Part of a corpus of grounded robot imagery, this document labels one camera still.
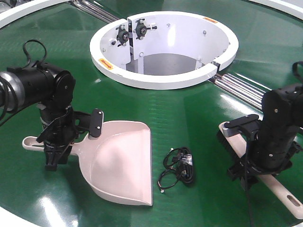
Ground steel rollers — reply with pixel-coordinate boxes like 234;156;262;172
71;0;120;23
209;73;270;111

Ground steel rollers right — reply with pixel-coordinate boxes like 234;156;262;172
209;73;270;111

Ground beige hand brush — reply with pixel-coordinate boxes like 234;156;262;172
218;122;303;219

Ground beige plastic dustpan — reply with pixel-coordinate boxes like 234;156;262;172
21;120;152;207

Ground black bearing right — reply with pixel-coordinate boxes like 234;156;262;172
135;18;157;40

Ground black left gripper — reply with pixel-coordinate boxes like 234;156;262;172
36;105;91;171

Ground black cable bundle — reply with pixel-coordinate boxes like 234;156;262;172
157;147;194;192

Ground white outer rim near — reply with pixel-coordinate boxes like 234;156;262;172
0;207;38;227

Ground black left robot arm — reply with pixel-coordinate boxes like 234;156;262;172
0;63;91;171

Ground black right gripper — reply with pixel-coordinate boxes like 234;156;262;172
227;125;301;181

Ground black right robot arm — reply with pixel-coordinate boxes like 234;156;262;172
224;84;303;180

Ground black bearing left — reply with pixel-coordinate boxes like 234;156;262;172
116;25;129;47

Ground steel rollers top left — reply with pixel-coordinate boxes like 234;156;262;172
71;0;120;23

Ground white outer rim left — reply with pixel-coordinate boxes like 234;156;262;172
0;0;68;28

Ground white inner conveyor ring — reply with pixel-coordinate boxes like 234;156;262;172
89;11;239;90

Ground black bearing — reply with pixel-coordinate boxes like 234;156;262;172
135;18;157;40
116;25;129;47

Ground white rim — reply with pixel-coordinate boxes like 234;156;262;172
0;207;38;227
249;0;303;21
0;0;68;28

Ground white outer rim right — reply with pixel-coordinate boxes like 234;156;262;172
249;0;303;21

